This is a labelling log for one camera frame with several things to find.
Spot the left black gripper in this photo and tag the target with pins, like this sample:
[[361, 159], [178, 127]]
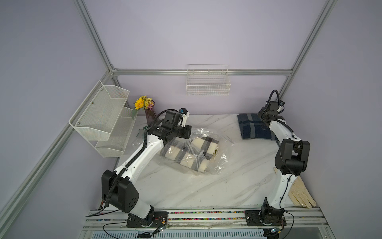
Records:
[[187, 130]]

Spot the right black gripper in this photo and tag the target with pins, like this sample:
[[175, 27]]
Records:
[[261, 112]]

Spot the navy plaid scarf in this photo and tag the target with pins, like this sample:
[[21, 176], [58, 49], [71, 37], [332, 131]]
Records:
[[251, 127]]

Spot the cream plaid scarf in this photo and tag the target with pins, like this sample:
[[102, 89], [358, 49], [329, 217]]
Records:
[[195, 154]]

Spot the clear plastic vacuum bag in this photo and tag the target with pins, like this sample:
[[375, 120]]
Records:
[[217, 164]]

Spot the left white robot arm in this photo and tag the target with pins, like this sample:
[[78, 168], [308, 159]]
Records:
[[118, 186]]

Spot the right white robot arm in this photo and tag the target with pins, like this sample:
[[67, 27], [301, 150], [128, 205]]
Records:
[[290, 160]]

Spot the purple ribbed glass vase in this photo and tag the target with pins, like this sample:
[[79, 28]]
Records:
[[150, 116]]

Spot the yellow flower bouquet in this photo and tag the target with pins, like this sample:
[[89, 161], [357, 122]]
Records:
[[143, 103]]

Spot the white two-tier mesh shelf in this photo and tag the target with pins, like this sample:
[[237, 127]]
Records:
[[104, 120]]

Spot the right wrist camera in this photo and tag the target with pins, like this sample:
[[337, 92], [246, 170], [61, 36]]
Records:
[[281, 104]]

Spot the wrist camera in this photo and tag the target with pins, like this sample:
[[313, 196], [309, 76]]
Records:
[[184, 114], [281, 104]]

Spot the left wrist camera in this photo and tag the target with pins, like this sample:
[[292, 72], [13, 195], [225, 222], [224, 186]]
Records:
[[184, 114]]

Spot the white wire wall basket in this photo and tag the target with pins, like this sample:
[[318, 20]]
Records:
[[207, 80]]

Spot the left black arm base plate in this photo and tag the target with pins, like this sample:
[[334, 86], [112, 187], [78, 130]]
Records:
[[153, 220]]

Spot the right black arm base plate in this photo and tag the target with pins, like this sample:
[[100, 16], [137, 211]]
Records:
[[265, 218]]

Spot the aluminium front rail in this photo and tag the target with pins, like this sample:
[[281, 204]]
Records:
[[293, 217]]

